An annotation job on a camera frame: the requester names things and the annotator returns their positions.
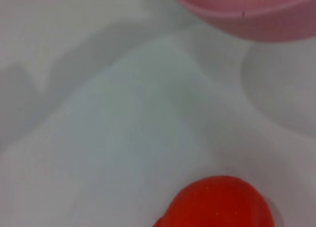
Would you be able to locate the pink plastic bowl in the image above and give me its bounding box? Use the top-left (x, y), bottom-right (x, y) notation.
top-left (168, 0), bottom-right (316, 43)

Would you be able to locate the orange fruit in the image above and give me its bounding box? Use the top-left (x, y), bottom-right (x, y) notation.
top-left (151, 175), bottom-right (275, 227)

